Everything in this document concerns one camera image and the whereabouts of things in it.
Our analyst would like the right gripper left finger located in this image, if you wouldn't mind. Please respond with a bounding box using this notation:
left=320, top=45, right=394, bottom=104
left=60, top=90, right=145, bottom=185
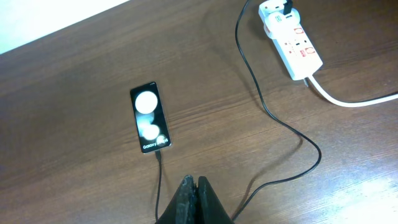
left=156, top=175, right=196, bottom=224

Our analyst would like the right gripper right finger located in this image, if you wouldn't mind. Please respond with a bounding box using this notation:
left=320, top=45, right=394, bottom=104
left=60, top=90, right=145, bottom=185
left=195, top=176, right=234, bottom=224

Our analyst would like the black Samsung Galaxy phone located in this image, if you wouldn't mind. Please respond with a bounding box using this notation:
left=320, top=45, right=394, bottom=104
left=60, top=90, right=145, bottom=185
left=129, top=82, right=172, bottom=154

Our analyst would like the black USB charging cable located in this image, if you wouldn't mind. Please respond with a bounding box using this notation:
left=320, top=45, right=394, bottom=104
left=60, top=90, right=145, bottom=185
left=154, top=0, right=323, bottom=223

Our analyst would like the white USB charger adapter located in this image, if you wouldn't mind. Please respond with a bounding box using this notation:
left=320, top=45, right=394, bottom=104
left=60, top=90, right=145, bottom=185
left=264, top=8, right=301, bottom=39

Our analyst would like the white power strip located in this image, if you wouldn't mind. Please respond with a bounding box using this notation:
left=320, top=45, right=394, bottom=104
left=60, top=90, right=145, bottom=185
left=259, top=0, right=323, bottom=80

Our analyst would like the white power strip cord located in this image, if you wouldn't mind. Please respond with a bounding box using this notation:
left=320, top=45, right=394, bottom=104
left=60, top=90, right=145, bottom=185
left=303, top=74, right=398, bottom=108

